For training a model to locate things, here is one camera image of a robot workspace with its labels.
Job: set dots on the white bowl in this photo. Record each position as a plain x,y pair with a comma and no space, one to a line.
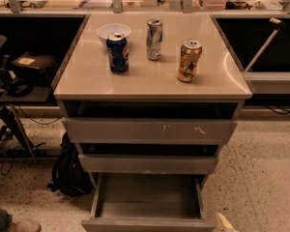
104,31

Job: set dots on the gold dented can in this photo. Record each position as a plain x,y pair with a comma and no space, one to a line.
191,51

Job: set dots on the grey drawer cabinet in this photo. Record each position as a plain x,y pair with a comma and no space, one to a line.
88,78

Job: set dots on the white leaning rod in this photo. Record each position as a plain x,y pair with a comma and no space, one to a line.
278,25

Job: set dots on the grey top drawer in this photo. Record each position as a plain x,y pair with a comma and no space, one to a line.
144,122

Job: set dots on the black backpack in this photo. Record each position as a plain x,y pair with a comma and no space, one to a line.
67,174

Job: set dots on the grey drawer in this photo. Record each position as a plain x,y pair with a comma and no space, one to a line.
148,158
147,203
144,122

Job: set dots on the silver crushed can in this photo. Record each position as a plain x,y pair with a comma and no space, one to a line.
154,38

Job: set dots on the grey middle drawer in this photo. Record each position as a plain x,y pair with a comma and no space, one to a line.
148,158

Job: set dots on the black desk stand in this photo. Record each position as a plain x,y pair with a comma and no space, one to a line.
13,127

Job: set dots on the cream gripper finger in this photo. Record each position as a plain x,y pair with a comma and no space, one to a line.
223,224

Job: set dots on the black box with label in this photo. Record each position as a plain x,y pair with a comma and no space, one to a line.
38,68

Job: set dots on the grey bottom drawer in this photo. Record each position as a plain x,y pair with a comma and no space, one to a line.
147,203

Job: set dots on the tan shoe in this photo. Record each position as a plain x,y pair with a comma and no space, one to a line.
26,225

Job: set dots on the blue Pepsi can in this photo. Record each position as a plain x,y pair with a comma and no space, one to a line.
118,52

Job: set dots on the black headphones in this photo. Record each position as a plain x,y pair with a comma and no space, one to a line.
14,87

